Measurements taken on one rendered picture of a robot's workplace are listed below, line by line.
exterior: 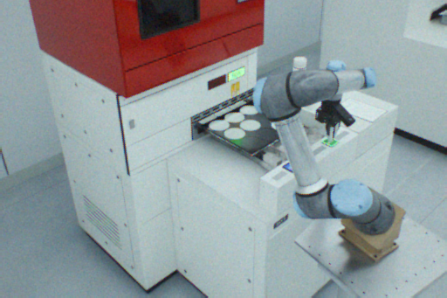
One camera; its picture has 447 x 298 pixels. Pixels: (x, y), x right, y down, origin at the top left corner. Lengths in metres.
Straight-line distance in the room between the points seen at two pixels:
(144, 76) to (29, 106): 1.71
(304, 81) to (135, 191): 1.08
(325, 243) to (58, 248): 1.79
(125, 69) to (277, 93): 0.66
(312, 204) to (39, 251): 1.93
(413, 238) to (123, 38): 1.30
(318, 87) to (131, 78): 0.78
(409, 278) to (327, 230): 0.33
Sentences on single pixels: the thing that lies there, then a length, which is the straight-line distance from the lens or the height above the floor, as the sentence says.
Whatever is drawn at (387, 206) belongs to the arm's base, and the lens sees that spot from 1.78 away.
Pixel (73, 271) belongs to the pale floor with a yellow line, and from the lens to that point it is 2.97.
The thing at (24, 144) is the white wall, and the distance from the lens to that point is 3.64.
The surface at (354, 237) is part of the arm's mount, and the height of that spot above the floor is 0.85.
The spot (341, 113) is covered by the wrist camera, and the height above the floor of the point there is 1.13.
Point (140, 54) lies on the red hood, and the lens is 1.90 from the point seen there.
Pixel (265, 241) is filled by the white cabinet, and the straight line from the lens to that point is 1.96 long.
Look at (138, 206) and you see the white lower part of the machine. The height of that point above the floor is 0.64.
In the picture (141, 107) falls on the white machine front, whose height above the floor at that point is 1.13.
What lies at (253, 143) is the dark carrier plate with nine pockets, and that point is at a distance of 2.20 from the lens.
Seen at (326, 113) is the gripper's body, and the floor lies 1.11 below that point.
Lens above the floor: 2.10
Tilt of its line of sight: 31 degrees down
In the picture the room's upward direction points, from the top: 1 degrees counter-clockwise
